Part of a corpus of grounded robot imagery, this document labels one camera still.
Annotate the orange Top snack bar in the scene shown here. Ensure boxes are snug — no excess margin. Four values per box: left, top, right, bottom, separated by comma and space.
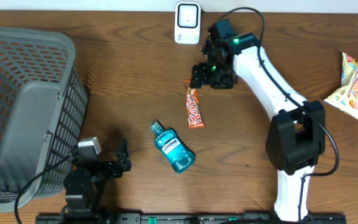
184, 80, 204, 128

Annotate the blue Listerine mouthwash bottle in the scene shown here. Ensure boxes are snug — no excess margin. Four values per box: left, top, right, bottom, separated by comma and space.
150, 121, 196, 174

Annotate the wet wipes packet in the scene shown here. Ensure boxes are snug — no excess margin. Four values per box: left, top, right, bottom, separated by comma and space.
324, 52, 358, 120

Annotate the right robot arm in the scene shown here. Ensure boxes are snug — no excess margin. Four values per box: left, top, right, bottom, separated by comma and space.
190, 19, 325, 222

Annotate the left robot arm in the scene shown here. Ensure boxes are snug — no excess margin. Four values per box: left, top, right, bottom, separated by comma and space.
60, 137, 132, 223

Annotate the white barcode scanner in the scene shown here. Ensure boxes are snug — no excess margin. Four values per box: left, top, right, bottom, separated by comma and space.
174, 2, 201, 45

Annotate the grey plastic shopping basket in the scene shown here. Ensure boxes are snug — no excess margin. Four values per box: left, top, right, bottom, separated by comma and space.
0, 27, 88, 212

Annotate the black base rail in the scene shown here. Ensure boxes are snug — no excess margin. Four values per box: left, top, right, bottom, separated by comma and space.
35, 212, 347, 224

